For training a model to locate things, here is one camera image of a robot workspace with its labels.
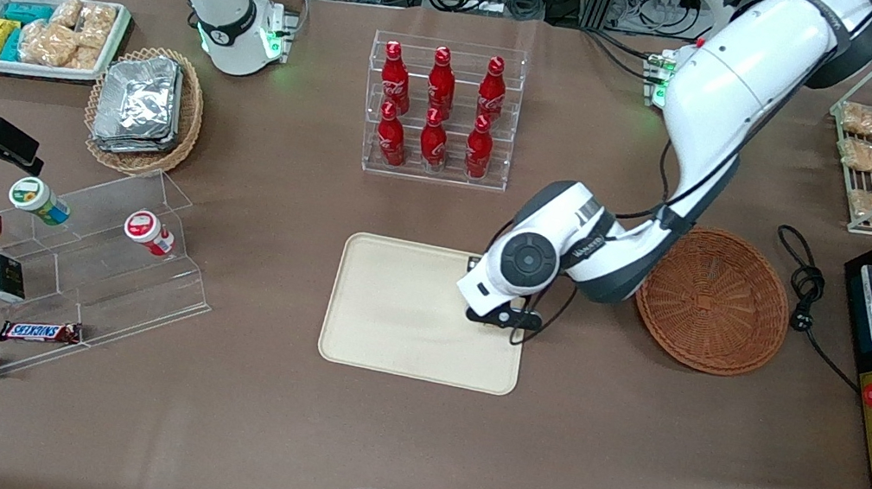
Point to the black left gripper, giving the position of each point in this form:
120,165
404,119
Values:
473,264

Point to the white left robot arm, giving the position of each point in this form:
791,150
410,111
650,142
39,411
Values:
743,74

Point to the cream plastic tray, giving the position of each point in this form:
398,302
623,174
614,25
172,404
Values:
398,317

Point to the light wicker basket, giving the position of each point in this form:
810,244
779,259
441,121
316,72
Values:
189,118

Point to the brown wicker basket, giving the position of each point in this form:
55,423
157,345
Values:
719,307

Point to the green lid yogurt cup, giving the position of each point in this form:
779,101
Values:
38,200

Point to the teal snack pack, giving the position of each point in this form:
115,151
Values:
26,12
11,46

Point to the clear bag rice crackers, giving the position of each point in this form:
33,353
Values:
67,11
45,44
97,23
86,59

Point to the silver foil packet stack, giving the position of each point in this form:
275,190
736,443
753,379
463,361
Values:
139,101

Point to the small black box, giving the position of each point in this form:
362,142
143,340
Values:
6,277

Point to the clear acrylic stepped shelf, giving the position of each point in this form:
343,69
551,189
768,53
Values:
92,260

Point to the red lid yogurt cup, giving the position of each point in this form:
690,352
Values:
148,230

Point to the clear acrylic bottle rack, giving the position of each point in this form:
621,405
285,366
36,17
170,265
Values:
430,174

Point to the red cola bottle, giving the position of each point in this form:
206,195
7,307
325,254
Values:
441,84
394,80
433,146
492,92
390,141
477,153

